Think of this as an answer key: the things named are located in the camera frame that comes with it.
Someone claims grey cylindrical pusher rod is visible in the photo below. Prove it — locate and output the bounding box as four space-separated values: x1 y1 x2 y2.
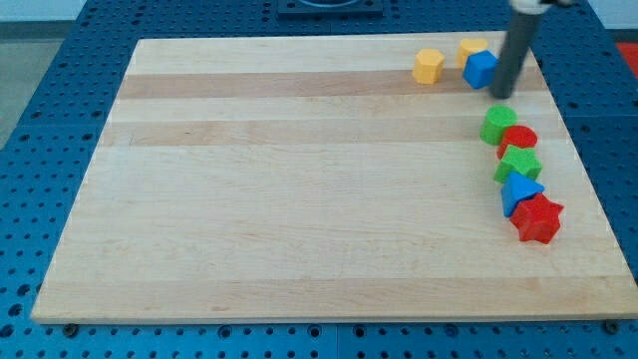
488 10 541 99

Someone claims white tool holder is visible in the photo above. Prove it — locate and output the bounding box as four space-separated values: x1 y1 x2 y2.
509 0 573 15

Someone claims yellow heart block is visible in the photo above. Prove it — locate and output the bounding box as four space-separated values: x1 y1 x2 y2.
457 38 488 69

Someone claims blue cube block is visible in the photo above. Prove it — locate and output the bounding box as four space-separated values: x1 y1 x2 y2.
463 50 497 90

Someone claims yellow hexagon block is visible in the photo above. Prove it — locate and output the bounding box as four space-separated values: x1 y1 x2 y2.
412 49 445 85

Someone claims green cylinder block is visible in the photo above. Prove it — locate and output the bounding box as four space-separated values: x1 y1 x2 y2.
479 105 518 146

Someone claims red cylinder block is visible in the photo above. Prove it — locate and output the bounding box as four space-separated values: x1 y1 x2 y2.
496 125 538 160

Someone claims green star block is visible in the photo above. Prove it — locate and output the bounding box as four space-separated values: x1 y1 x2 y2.
493 145 542 183

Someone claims blue triangle block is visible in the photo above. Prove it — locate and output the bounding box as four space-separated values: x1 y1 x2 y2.
500 172 545 217

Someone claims red star block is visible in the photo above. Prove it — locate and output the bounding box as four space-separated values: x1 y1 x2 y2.
509 192 564 244

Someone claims wooden board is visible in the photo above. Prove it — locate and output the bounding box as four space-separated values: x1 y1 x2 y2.
31 33 637 324

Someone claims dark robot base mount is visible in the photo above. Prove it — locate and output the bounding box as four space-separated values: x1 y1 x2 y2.
275 0 384 17

